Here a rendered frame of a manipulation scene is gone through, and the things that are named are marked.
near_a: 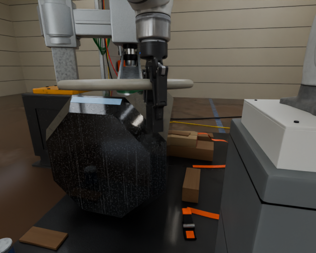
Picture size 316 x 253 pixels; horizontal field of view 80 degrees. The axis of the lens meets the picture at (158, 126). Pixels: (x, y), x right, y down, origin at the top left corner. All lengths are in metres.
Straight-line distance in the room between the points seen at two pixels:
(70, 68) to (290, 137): 1.91
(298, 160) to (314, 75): 0.22
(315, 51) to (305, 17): 6.39
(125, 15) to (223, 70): 5.23
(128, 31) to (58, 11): 0.88
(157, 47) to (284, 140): 0.34
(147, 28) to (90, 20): 1.55
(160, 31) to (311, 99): 0.39
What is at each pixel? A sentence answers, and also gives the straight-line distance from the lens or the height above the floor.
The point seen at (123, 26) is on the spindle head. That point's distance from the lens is 1.31.
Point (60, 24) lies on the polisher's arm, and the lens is 2.03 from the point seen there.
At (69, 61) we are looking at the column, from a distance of 2.07.
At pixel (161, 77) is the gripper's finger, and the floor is 0.96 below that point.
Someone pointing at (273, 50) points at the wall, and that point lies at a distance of 6.62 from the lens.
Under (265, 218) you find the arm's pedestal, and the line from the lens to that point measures 0.45.
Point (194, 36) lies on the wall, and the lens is 6.33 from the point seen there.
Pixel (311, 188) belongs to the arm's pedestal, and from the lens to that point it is 0.43.
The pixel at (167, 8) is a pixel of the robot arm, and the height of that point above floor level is 1.12.
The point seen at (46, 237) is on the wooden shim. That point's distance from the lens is 1.43.
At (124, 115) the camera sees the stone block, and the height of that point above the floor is 0.74.
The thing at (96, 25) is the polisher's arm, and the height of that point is 1.34.
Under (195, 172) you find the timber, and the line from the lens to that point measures 1.64.
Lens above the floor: 0.98
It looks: 18 degrees down
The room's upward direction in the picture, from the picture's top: straight up
